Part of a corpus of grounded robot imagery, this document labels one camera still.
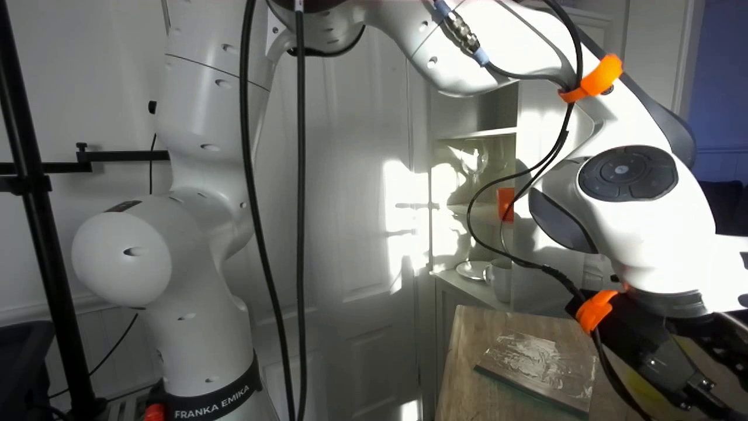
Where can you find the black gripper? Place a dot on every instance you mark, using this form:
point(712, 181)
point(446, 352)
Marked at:
point(678, 366)

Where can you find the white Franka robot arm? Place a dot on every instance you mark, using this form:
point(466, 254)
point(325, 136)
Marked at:
point(202, 118)

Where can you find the orange cup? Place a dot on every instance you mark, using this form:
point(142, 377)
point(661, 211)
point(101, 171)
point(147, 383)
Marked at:
point(506, 207)

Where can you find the dark sofa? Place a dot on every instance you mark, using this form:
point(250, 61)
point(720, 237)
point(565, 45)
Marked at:
point(728, 207)

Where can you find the white plate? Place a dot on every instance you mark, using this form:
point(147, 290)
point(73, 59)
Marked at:
point(473, 272)

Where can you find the white shelf cabinet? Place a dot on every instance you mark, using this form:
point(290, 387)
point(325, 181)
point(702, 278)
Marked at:
point(474, 155)

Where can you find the white panel door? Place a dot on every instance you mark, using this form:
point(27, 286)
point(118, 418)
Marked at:
point(350, 258)

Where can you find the red stop button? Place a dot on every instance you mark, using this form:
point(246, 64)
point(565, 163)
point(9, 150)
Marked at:
point(154, 412)

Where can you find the black box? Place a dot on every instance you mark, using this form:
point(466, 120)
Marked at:
point(22, 370)

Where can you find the black camera stand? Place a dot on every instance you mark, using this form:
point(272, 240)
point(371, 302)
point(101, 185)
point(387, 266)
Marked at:
point(38, 235)

